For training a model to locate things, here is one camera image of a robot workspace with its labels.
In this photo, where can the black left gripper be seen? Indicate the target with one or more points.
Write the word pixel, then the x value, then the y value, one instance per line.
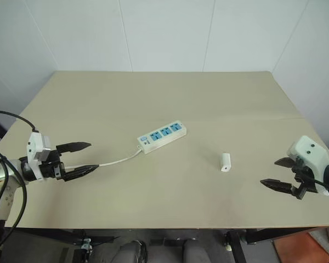
pixel 51 168

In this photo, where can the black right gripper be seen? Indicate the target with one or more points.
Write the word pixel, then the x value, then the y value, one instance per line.
pixel 305 182

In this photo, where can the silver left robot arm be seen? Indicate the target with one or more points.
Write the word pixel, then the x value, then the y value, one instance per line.
pixel 8 191

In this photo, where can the white plug adapter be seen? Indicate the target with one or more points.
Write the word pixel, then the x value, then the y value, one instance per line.
pixel 226 163

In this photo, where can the white power strip blue sockets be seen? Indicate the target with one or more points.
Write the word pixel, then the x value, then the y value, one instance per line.
pixel 164 137

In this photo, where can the grey rounded shape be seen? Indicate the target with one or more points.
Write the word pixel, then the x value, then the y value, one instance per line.
pixel 131 253
pixel 193 251

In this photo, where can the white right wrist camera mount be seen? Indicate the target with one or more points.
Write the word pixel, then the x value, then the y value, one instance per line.
pixel 309 156

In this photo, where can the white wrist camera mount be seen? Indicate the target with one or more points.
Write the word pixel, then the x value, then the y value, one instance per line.
pixel 34 148
pixel 309 156

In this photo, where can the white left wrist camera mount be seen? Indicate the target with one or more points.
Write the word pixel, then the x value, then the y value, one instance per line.
pixel 34 148

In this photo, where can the black table frame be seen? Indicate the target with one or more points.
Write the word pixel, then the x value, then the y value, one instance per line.
pixel 237 246

